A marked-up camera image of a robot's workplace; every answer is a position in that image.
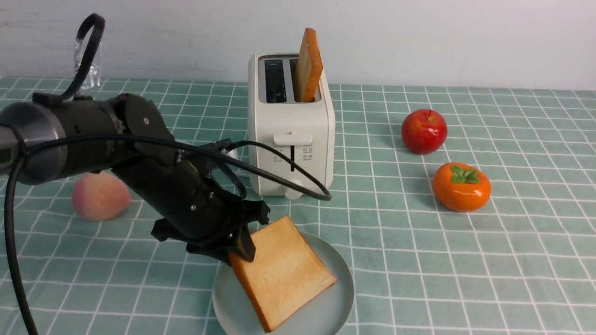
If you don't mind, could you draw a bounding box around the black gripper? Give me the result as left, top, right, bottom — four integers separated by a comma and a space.
111, 144, 270, 266

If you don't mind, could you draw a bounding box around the toasted bread slice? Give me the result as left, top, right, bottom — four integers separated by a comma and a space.
229, 216, 337, 333
295, 27, 324, 102

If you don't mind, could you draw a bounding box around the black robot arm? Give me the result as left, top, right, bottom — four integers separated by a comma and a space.
1, 93, 270, 261

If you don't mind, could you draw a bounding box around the pale green round plate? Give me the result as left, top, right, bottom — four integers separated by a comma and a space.
211, 232, 355, 335

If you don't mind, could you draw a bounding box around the white two-slot toaster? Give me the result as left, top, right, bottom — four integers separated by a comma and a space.
246, 54, 336, 188

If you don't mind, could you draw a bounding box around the pink peach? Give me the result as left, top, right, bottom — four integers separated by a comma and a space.
71, 171, 131, 222

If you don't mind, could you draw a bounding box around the red apple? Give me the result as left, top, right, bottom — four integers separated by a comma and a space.
401, 109, 448, 155

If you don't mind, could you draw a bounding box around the orange persimmon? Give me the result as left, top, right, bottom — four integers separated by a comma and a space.
432, 162, 492, 212

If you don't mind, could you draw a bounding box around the green checkered tablecloth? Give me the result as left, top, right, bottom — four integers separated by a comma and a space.
14, 84, 596, 335

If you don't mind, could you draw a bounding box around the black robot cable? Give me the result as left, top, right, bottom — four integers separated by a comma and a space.
4, 13, 332, 335

